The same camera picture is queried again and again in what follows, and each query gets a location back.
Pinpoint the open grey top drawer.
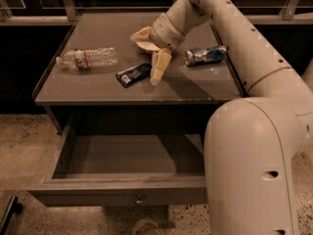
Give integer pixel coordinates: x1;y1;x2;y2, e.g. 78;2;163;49
29;125;206;207

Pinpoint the clear plastic water bottle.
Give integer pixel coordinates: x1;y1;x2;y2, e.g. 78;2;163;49
56;47;118;71

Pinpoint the grey cabinet with flat top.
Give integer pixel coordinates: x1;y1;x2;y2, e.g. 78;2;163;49
34;12;242;134

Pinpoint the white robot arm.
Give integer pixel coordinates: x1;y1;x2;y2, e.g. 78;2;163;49
131;0;313;235

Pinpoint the black object at floor corner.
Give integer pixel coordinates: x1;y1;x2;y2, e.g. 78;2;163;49
0;196;23;235

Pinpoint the crushed blue silver can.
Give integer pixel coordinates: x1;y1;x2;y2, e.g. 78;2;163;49
185;45;226;67

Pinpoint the white paper bowl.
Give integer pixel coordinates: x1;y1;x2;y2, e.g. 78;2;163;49
136;41;160;53

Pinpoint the small metal drawer knob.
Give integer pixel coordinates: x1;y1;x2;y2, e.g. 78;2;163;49
134;194;144;205

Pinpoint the dark blue rxbar wrapper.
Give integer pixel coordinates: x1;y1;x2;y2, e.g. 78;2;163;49
115;63;152;88

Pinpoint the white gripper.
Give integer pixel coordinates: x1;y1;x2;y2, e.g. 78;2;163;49
130;14;185;86

